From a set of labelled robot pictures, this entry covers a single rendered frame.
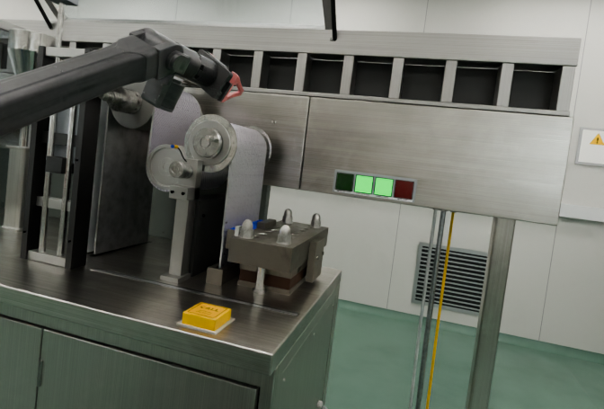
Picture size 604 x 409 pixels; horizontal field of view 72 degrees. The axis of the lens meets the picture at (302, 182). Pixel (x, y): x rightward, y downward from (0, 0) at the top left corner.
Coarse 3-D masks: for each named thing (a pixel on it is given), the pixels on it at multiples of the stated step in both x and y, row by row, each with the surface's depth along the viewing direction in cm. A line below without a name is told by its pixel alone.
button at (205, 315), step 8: (200, 304) 84; (208, 304) 84; (184, 312) 79; (192, 312) 79; (200, 312) 79; (208, 312) 80; (216, 312) 80; (224, 312) 81; (184, 320) 78; (192, 320) 78; (200, 320) 77; (208, 320) 77; (216, 320) 77; (224, 320) 80; (208, 328) 77; (216, 328) 77
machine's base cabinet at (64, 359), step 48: (336, 288) 129; (0, 336) 91; (48, 336) 88; (96, 336) 85; (0, 384) 92; (48, 384) 88; (96, 384) 85; (144, 384) 82; (192, 384) 79; (240, 384) 76; (288, 384) 86
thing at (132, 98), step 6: (114, 90) 107; (120, 90) 107; (126, 90) 107; (132, 90) 111; (126, 96) 106; (132, 96) 108; (138, 96) 111; (120, 102) 107; (126, 102) 106; (132, 102) 108; (138, 102) 111; (114, 108) 107; (120, 108) 107; (126, 108) 107; (132, 108) 109; (138, 108) 111
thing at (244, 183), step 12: (240, 168) 110; (252, 168) 118; (228, 180) 105; (240, 180) 111; (252, 180) 119; (228, 192) 106; (240, 192) 112; (252, 192) 120; (228, 204) 106; (240, 204) 114; (252, 204) 122; (228, 216) 107; (240, 216) 115; (252, 216) 123; (228, 228) 108
